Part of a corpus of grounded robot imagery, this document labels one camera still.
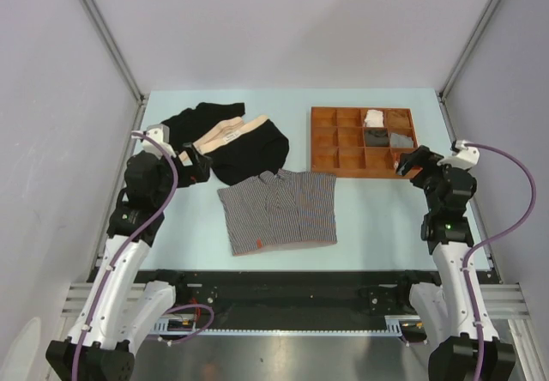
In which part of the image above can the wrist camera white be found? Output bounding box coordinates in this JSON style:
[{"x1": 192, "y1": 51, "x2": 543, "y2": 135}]
[
  {"x1": 447, "y1": 140, "x2": 480, "y2": 170},
  {"x1": 131, "y1": 124, "x2": 176, "y2": 159}
]

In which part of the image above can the right aluminium frame post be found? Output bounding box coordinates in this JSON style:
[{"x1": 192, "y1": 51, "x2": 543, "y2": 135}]
[{"x1": 439, "y1": 0, "x2": 518, "y2": 99}]

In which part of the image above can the black underwear beige waistband front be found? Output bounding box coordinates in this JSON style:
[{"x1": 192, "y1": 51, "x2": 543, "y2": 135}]
[{"x1": 194, "y1": 115, "x2": 290, "y2": 185}]

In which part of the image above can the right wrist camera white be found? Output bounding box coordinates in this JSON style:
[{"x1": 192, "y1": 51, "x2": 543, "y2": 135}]
[{"x1": 447, "y1": 140, "x2": 480, "y2": 170}]

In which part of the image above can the left aluminium frame post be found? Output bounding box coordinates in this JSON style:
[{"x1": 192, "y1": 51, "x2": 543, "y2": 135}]
[{"x1": 63, "y1": 0, "x2": 147, "y2": 106}]

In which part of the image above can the light grey rolled cloth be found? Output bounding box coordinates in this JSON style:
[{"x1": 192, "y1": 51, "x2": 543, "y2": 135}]
[{"x1": 389, "y1": 132, "x2": 415, "y2": 148}]

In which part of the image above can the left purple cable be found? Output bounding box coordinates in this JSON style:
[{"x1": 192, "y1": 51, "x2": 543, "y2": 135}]
[{"x1": 71, "y1": 130, "x2": 215, "y2": 381}]

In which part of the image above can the dark grey rolled cloth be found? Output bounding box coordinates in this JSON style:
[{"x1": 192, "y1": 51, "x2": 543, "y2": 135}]
[{"x1": 364, "y1": 128, "x2": 389, "y2": 148}]

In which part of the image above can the aluminium frame post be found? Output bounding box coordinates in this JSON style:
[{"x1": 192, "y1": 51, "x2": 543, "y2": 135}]
[
  {"x1": 63, "y1": 0, "x2": 147, "y2": 106},
  {"x1": 439, "y1": 0, "x2": 518, "y2": 99}
]

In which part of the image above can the white rolled cloth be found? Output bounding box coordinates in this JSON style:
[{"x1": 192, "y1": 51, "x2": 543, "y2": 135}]
[{"x1": 364, "y1": 109, "x2": 384, "y2": 128}]

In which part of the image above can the grey striped boxer underwear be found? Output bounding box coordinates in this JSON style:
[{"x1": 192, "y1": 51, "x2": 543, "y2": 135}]
[{"x1": 218, "y1": 169, "x2": 337, "y2": 256}]

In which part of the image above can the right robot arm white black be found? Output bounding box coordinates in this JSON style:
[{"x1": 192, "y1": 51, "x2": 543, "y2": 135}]
[{"x1": 395, "y1": 142, "x2": 516, "y2": 380}]

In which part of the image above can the aluminium front rail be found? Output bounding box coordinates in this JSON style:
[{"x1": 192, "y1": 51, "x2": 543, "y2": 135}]
[{"x1": 59, "y1": 281, "x2": 533, "y2": 320}]

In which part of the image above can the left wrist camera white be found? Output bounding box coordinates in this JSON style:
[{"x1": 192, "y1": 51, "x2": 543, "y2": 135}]
[{"x1": 131, "y1": 124, "x2": 176, "y2": 159}]

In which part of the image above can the black underwear beige waistband back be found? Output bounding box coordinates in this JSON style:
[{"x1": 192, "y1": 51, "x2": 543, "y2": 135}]
[{"x1": 161, "y1": 102, "x2": 245, "y2": 151}]

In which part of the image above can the black underwear beige waistband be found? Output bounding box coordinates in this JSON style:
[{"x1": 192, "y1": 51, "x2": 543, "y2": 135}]
[
  {"x1": 161, "y1": 102, "x2": 245, "y2": 151},
  {"x1": 194, "y1": 115, "x2": 290, "y2": 185}
]

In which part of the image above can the white slotted cable duct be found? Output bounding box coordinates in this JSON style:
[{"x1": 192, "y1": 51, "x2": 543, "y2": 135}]
[{"x1": 152, "y1": 314, "x2": 425, "y2": 337}]

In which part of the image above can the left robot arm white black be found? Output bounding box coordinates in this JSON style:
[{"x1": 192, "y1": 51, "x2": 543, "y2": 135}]
[{"x1": 45, "y1": 138, "x2": 214, "y2": 380}]

